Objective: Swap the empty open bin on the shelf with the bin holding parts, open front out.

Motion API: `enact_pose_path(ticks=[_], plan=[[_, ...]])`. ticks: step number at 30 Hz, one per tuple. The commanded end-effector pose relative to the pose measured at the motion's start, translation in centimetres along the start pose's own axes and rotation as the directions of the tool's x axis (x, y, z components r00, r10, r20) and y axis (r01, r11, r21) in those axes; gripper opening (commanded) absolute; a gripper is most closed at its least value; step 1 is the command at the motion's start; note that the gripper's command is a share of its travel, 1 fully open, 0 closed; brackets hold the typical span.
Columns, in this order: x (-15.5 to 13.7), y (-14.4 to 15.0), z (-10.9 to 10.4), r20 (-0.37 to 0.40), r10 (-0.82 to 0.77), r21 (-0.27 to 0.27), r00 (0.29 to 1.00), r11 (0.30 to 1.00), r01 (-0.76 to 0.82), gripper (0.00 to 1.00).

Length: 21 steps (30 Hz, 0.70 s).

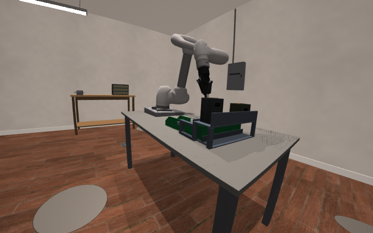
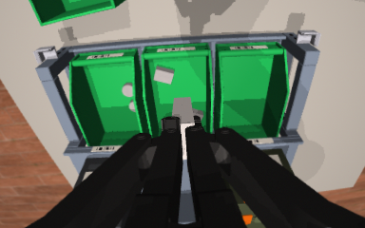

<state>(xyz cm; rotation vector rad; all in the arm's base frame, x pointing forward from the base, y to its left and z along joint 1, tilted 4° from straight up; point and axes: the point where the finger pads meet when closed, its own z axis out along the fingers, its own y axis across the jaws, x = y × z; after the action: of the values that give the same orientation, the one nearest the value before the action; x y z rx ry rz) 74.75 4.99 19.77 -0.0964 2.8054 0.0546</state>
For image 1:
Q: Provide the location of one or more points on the grey metal shelf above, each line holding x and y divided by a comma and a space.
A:
222, 119

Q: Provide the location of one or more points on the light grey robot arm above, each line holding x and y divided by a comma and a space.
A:
203, 55

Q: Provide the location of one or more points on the green open-front bin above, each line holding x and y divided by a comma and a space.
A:
172, 122
234, 127
222, 129
202, 131

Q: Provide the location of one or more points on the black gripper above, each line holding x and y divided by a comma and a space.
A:
204, 81

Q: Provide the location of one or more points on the dark grey case with orange latches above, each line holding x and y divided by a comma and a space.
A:
208, 106

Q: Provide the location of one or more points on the dark green tool case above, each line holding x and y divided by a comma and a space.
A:
237, 107

